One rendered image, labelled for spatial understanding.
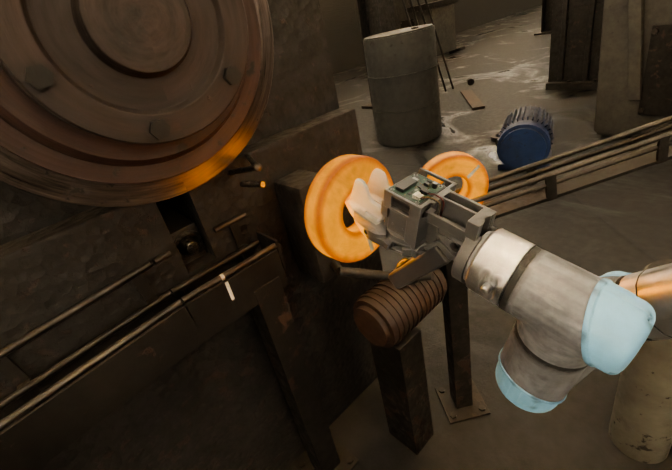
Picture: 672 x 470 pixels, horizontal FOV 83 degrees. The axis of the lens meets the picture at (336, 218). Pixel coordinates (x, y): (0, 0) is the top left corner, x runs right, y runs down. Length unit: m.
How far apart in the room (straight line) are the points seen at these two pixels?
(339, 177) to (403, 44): 2.70
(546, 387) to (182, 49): 0.56
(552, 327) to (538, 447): 0.87
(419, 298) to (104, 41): 0.71
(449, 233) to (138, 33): 0.41
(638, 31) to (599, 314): 2.64
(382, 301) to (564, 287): 0.49
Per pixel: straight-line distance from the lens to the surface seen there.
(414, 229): 0.44
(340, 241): 0.53
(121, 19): 0.52
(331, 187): 0.50
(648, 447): 1.26
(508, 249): 0.41
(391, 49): 3.18
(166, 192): 0.63
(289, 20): 0.92
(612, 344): 0.40
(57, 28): 0.52
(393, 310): 0.83
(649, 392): 1.11
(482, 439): 1.26
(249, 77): 0.66
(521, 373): 0.48
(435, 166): 0.80
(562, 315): 0.40
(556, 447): 1.28
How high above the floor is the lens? 1.07
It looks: 27 degrees down
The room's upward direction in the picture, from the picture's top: 13 degrees counter-clockwise
